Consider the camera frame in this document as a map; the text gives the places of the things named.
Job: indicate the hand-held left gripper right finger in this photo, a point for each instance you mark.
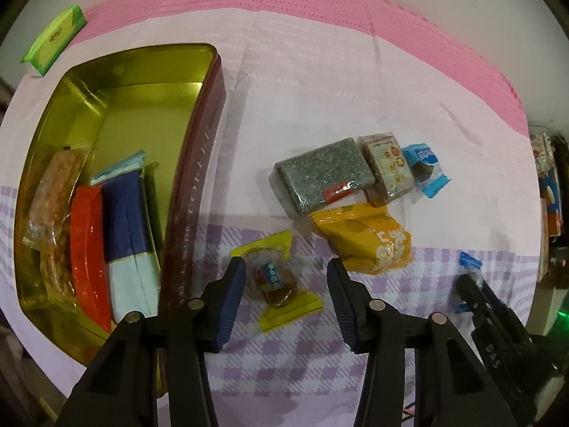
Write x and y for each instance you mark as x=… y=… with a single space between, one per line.
x=343 y=307

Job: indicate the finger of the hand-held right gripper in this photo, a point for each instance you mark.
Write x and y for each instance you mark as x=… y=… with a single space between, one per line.
x=491 y=300
x=470 y=293

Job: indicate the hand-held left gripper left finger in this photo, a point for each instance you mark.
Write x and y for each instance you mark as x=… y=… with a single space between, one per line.
x=231 y=302

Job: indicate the blue candy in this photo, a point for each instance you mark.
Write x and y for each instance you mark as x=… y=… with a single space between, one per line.
x=471 y=260

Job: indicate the yellow candy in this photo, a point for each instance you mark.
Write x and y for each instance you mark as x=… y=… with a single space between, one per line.
x=275 y=280

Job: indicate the yellow snack packet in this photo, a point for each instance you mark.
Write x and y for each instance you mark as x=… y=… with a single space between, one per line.
x=355 y=231

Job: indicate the maroon tin box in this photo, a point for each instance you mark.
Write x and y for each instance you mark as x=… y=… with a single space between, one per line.
x=191 y=187

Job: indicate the navy and pale blue packet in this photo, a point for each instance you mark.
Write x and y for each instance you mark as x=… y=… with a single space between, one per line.
x=124 y=222

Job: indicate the grey sesame block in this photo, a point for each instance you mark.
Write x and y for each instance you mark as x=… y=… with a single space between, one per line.
x=320 y=173

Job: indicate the light blue cookie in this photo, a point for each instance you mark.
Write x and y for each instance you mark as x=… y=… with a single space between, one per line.
x=424 y=155

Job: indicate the brown sesame block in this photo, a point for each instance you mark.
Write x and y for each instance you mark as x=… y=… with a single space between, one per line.
x=386 y=164

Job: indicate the red snack packet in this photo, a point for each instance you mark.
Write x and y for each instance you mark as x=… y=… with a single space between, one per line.
x=86 y=249

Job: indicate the clear peanut brittle packet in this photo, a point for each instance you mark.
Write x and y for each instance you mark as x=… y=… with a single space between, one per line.
x=53 y=195

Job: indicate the blue box with cup picture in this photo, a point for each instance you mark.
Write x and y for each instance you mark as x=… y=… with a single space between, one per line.
x=552 y=204

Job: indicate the floral ceramic pot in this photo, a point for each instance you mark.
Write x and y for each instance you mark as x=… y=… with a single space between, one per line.
x=540 y=153

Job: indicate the pink and purple checked tablecloth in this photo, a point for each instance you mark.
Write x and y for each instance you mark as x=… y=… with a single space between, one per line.
x=311 y=98

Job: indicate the green tissue pack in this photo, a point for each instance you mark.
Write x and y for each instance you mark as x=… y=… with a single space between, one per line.
x=53 y=40

